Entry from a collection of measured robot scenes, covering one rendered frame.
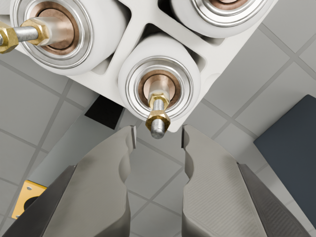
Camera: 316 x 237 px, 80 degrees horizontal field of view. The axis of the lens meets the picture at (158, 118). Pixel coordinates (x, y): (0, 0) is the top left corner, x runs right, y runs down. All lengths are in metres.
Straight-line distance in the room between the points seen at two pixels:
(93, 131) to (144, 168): 0.33
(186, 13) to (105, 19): 0.08
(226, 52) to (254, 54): 0.22
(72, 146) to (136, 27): 0.18
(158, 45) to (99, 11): 0.06
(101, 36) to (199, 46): 0.13
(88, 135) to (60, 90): 0.25
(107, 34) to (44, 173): 0.17
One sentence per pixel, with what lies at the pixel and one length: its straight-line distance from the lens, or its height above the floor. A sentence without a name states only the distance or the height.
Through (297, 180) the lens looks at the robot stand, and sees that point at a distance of 0.50.
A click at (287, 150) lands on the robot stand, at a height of 0.09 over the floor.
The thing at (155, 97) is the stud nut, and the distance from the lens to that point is 0.18.
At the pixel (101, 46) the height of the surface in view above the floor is 0.25.
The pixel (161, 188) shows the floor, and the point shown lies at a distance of 0.69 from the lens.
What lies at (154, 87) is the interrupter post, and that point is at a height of 0.27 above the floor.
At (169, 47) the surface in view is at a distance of 0.21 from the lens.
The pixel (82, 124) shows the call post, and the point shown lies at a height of 0.19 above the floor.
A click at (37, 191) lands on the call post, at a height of 0.31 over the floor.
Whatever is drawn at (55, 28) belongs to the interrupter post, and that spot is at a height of 0.27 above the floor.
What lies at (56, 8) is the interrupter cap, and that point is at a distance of 0.22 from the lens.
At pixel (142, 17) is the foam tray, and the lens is 0.27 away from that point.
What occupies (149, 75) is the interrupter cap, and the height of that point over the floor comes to 0.25.
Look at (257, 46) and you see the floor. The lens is 0.50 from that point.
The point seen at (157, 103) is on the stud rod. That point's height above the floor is 0.30.
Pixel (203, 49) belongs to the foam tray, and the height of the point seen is 0.18.
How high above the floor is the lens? 0.45
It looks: 62 degrees down
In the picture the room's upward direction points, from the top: 178 degrees counter-clockwise
